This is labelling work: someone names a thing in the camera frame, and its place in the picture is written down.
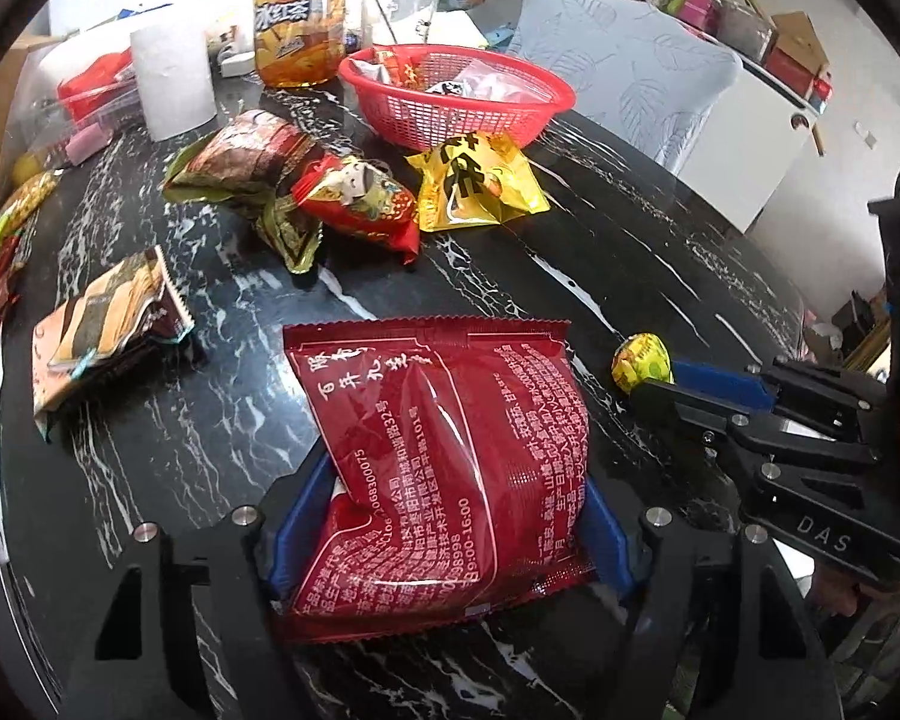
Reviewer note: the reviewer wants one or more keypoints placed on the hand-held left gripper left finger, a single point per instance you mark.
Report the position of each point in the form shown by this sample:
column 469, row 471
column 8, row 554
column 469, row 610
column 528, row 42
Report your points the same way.
column 292, row 532

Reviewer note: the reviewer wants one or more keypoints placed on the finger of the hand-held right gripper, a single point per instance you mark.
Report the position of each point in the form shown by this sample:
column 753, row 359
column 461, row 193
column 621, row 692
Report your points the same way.
column 690, row 409
column 720, row 382

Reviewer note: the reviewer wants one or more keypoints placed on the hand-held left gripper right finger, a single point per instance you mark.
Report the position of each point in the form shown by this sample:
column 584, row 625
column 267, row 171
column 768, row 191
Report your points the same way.
column 611, row 547

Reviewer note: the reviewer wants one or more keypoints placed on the round yellow green candy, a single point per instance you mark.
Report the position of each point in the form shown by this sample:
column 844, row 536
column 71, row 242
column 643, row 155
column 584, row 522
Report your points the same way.
column 640, row 360

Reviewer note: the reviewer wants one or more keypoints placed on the dark red snack packet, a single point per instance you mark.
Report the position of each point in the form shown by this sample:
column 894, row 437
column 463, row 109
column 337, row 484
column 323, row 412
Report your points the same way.
column 435, row 465

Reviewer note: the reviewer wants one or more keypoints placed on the yellow black snack packet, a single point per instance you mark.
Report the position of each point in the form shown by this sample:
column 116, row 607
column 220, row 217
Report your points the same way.
column 472, row 184

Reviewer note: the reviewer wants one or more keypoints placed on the red cartoon snack packet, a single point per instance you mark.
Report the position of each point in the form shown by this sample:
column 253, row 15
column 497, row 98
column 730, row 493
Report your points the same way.
column 360, row 202

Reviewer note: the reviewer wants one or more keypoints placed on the clear white snack packet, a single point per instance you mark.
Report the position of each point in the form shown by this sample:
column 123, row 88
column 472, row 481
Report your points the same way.
column 502, row 82

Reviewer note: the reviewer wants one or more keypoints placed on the red plastic mesh basket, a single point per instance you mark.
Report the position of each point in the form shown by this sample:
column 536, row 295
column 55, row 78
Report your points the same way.
column 450, row 124

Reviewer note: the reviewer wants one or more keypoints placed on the brown green snack packet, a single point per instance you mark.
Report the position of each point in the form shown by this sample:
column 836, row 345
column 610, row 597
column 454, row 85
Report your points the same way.
column 247, row 157

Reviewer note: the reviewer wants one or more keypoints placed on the white cabinet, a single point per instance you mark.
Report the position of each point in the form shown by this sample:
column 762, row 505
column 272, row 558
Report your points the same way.
column 750, row 157

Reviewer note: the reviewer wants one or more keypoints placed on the red gift box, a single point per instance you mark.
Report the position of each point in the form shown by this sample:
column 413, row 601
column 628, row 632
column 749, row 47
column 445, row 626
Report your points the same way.
column 791, row 75

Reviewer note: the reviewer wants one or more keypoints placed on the orange seaweed snack packet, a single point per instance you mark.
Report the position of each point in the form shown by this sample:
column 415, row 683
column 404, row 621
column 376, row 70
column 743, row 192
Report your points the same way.
column 105, row 322

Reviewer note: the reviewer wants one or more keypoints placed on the open cardboard box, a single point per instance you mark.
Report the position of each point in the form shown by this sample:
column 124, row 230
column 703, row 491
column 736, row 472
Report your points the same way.
column 799, row 37

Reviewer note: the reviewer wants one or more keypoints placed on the grey tin box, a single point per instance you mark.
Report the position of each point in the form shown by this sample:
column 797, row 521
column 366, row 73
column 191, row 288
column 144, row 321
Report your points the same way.
column 746, row 31

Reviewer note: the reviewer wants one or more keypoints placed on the pink gift box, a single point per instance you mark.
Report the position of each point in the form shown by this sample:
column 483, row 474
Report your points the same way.
column 699, row 9

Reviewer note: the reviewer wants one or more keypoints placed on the blue plastic bag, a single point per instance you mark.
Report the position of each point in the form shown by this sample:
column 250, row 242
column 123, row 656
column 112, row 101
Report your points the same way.
column 500, row 37

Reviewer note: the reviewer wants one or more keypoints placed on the pink block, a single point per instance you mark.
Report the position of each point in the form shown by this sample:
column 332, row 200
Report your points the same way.
column 88, row 144

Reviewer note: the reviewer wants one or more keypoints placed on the yellow lemon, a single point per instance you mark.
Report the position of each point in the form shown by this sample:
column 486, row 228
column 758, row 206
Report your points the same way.
column 28, row 169

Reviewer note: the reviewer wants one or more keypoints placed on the white toilet paper roll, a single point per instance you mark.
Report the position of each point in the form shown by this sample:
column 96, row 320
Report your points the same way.
column 172, row 75

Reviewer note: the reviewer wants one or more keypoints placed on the clear glass cup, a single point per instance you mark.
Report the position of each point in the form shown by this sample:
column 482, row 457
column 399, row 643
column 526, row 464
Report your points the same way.
column 412, row 22

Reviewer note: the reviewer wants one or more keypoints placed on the clear plastic container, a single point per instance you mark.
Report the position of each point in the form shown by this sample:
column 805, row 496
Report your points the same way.
column 45, row 127

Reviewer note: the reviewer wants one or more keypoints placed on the red packet in container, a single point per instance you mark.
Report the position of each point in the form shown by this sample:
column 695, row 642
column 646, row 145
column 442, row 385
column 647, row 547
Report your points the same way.
column 94, row 86

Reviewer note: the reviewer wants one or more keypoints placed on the metal spoon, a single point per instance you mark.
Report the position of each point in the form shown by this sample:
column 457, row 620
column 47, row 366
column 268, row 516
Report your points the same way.
column 382, row 15

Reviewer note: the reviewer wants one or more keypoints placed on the iced tea bottle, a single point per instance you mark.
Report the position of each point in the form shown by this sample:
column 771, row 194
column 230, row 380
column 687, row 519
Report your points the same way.
column 300, row 22

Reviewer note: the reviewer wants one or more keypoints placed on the white plastic tray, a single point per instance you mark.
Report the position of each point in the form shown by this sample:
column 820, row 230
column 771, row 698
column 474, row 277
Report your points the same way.
column 82, row 45

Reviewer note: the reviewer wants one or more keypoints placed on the brown cardboard box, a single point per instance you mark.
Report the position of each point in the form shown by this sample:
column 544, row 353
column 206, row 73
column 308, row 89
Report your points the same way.
column 22, row 52

